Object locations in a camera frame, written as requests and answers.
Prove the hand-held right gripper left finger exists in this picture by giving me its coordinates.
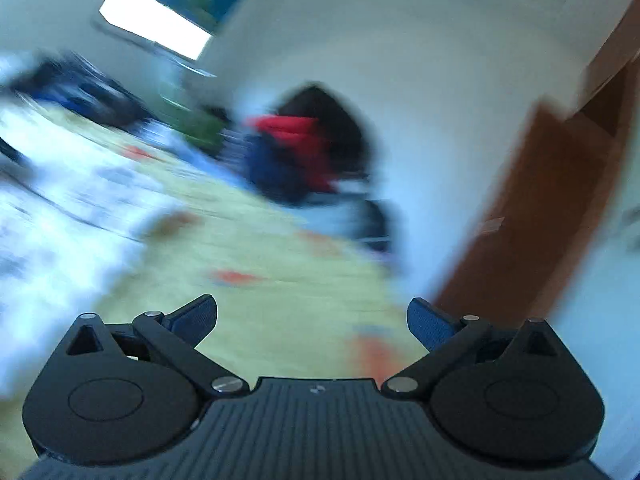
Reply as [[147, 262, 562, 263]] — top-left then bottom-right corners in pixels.
[[64, 294, 251, 402]]

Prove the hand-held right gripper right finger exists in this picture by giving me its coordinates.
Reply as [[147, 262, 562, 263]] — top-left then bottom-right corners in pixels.
[[380, 297, 567, 401]]

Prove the white puffer jacket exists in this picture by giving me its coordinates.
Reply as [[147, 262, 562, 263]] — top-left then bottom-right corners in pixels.
[[0, 100, 201, 401]]

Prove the yellow carrot print quilt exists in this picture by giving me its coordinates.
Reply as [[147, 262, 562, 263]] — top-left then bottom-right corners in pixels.
[[0, 105, 436, 476]]

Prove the grey blue cloth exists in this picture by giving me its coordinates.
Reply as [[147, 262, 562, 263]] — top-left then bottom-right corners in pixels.
[[300, 180, 371, 241]]

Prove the brown wooden door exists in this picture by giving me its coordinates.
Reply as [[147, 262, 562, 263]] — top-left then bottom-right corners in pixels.
[[435, 55, 640, 331]]

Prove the navy jacket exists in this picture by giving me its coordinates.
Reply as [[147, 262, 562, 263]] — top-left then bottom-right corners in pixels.
[[247, 135, 321, 206]]

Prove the green plastic chair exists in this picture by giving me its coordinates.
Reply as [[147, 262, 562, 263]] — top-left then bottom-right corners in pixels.
[[160, 95, 226, 161]]

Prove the red puffer jacket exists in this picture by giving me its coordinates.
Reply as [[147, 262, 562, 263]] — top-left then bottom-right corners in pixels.
[[245, 115, 341, 193]]

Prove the black jacket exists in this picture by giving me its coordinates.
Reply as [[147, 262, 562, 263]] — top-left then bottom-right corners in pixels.
[[277, 82, 376, 181]]

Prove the navy striped sweater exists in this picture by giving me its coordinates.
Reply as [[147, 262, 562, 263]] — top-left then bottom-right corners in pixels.
[[10, 57, 151, 128]]

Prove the window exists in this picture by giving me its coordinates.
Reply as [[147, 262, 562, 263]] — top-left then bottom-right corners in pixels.
[[97, 0, 216, 61]]

